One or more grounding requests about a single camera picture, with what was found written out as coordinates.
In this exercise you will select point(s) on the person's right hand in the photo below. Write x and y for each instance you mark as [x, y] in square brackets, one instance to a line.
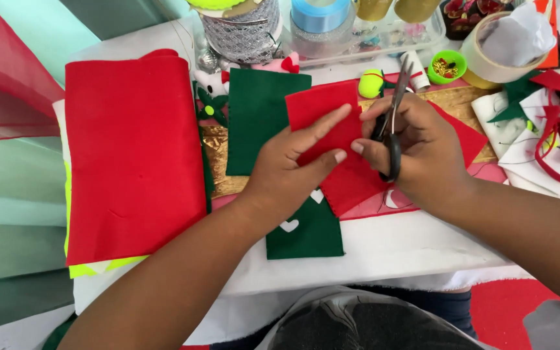
[423, 146]

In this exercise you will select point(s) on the person's left hand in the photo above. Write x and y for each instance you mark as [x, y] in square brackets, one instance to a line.
[280, 170]

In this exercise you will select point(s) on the small red felt piece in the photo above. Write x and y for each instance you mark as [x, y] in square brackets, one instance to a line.
[326, 116]

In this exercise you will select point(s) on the gold fabric strip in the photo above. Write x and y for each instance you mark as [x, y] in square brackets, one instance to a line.
[460, 104]

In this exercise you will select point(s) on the dark green felt sheet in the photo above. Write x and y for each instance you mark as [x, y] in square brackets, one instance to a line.
[255, 119]

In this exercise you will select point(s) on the green felt with heart cutouts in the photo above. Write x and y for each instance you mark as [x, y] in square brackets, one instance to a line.
[309, 228]

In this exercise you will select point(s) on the white thread spool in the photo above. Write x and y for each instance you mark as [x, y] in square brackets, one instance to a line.
[415, 70]

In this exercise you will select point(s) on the red felt square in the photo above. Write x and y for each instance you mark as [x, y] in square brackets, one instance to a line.
[358, 187]

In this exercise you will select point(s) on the neon yellow pompom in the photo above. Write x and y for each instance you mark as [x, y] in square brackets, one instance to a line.
[371, 83]

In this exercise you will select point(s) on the green bowl of pins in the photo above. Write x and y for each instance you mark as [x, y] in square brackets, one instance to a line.
[446, 66]

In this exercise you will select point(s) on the green felt flower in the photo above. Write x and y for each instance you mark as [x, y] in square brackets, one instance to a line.
[210, 108]

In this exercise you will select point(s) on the white tablecloth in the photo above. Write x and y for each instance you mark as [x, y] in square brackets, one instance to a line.
[396, 253]

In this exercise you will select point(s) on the white plush toy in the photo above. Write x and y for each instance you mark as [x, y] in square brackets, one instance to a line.
[214, 80]

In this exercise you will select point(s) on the clear plastic organizer box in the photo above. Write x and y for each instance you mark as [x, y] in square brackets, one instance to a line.
[396, 36]

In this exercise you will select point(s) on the beige tape roll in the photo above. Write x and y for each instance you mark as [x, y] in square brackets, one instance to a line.
[498, 61]

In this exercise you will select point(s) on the pile of felt scraps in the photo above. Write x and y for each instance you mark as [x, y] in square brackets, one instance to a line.
[542, 131]

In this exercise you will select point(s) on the silver glitter ribbon roll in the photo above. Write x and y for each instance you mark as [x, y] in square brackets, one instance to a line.
[321, 41]

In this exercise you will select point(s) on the gold ribbon roll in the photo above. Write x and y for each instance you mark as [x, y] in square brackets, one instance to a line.
[416, 9]
[373, 8]

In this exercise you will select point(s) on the silver mesh ribbon roll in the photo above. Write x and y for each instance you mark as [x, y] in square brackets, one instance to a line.
[241, 31]

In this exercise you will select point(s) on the white crumpled paper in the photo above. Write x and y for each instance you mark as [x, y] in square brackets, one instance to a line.
[520, 36]

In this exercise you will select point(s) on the large red felt sheet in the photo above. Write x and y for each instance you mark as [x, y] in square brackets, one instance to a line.
[134, 155]

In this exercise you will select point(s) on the blue satin ribbon roll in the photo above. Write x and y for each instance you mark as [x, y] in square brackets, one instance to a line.
[320, 13]

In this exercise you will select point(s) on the person's grey patterned shirt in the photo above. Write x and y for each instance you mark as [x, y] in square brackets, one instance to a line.
[367, 321]

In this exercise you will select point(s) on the neon yellow felt sheet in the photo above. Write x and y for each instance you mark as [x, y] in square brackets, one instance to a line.
[80, 253]

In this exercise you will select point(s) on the green sheer fabric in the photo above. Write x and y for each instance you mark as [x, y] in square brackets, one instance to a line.
[12, 228]

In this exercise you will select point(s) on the red sheer fabric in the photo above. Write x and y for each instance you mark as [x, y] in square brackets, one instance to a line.
[8, 82]

